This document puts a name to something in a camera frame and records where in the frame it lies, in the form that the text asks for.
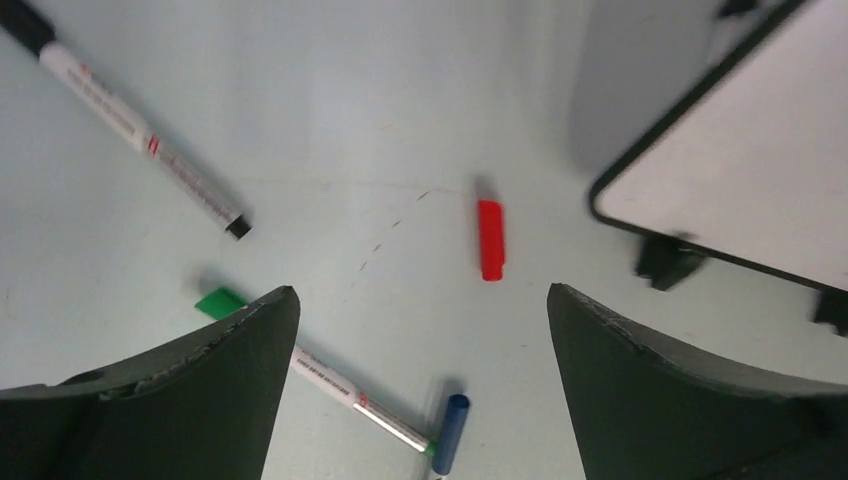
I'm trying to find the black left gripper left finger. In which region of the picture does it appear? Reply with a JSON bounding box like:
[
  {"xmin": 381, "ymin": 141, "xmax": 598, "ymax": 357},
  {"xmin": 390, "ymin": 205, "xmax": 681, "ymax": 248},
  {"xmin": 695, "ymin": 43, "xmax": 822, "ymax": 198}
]
[{"xmin": 1, "ymin": 286, "xmax": 300, "ymax": 479}]

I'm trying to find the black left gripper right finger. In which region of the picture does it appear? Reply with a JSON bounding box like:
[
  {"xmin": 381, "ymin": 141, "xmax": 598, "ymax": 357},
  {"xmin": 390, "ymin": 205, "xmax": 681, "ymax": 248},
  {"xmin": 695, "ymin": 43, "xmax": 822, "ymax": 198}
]
[{"xmin": 547, "ymin": 284, "xmax": 847, "ymax": 479}]

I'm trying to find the red marker cap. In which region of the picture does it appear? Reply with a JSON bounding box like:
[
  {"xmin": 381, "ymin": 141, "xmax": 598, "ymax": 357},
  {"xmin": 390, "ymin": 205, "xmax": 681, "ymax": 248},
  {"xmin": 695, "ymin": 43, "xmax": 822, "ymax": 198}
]
[{"xmin": 477, "ymin": 199, "xmax": 506, "ymax": 282}]

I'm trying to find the white whiteboard black frame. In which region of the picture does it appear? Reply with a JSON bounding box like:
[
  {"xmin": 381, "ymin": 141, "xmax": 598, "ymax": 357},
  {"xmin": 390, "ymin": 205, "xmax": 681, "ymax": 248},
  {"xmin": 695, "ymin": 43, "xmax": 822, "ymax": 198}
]
[{"xmin": 588, "ymin": 1, "xmax": 847, "ymax": 335}]

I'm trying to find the green whiteboard marker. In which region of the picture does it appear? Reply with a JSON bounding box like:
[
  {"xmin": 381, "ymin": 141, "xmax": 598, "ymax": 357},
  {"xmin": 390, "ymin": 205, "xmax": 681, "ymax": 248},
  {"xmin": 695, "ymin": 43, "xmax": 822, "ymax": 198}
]
[{"xmin": 194, "ymin": 287, "xmax": 437, "ymax": 458}]

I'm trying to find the blue whiteboard marker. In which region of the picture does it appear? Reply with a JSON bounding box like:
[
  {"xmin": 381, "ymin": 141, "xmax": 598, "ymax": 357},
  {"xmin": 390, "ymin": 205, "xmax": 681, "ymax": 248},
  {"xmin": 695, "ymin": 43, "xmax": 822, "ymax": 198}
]
[{"xmin": 428, "ymin": 394, "xmax": 471, "ymax": 480}]

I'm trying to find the black whiteboard marker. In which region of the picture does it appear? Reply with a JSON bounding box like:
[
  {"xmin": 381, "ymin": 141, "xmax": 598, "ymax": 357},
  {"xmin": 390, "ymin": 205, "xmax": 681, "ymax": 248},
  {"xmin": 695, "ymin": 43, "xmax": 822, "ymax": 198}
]
[{"xmin": 1, "ymin": 1, "xmax": 252, "ymax": 240}]

